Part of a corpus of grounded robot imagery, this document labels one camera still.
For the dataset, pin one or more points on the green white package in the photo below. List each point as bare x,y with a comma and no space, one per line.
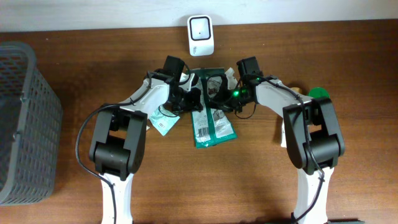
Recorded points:
210,126

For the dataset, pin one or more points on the white tube with tan cap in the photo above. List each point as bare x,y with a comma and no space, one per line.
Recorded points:
297,90

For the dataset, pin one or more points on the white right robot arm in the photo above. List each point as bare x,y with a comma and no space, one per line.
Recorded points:
313,137

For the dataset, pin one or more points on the grey plastic mesh basket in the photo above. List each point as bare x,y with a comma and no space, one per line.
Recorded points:
31,121

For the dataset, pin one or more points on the green lid jar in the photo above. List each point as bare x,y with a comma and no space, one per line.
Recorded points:
318,92

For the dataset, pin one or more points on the white barcode scanner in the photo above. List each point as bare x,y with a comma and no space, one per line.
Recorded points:
200,35

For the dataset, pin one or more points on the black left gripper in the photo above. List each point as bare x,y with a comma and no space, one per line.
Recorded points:
195,104

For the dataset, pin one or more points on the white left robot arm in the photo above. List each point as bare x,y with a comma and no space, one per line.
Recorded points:
119,138

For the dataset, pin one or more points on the mint green small packet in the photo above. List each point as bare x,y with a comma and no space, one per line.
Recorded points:
163,120

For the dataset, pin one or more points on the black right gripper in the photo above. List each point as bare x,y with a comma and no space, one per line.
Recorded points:
217,101

